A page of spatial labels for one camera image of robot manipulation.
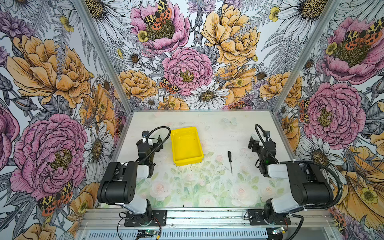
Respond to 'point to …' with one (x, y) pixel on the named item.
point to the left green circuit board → (146, 233)
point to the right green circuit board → (279, 230)
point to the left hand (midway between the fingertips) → (152, 140)
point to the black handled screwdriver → (229, 156)
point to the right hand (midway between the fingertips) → (258, 141)
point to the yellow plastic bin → (186, 148)
